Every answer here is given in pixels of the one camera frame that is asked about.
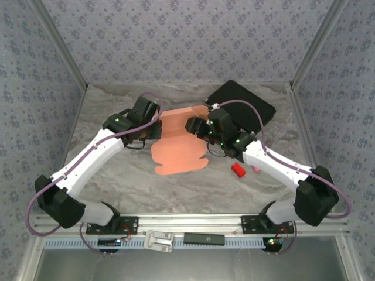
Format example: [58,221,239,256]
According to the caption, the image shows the orange paper box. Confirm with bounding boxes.
[151,105,210,176]

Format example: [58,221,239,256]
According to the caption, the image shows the black case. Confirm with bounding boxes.
[204,79,277,134]

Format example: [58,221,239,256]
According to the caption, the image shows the red block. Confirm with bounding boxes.
[231,163,247,179]

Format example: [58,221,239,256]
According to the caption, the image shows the black bar device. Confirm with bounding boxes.
[183,232,226,246]

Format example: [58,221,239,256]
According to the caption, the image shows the small circuit board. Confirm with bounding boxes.
[97,238,122,247]
[262,237,284,247]

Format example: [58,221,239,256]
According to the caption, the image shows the grey metal panel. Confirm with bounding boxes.
[33,249,351,281]

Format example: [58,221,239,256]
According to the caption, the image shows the thin black cable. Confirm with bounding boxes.
[126,136,155,150]
[206,139,229,158]

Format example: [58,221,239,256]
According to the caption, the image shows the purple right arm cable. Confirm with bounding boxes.
[214,98,352,256]

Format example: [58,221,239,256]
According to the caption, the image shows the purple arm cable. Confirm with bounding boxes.
[214,98,352,256]
[27,91,164,256]

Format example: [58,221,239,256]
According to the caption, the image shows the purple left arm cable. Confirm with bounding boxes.
[27,91,164,256]

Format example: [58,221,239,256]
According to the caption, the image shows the aluminium side rail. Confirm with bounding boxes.
[288,84,338,213]

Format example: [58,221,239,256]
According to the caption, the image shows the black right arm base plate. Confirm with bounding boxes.
[240,215,295,235]

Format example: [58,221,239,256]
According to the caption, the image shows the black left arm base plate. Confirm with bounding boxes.
[86,215,139,236]

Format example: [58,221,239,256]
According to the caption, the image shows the aluminium mounting rail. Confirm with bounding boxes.
[31,213,351,237]

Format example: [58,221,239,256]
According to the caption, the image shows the aluminium frame post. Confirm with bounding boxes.
[29,0,89,90]
[291,0,349,90]

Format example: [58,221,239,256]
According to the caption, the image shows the silver metal bracket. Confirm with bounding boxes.
[144,229,176,253]

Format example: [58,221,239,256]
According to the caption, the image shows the pale blue slotted cable duct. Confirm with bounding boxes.
[43,236,289,251]

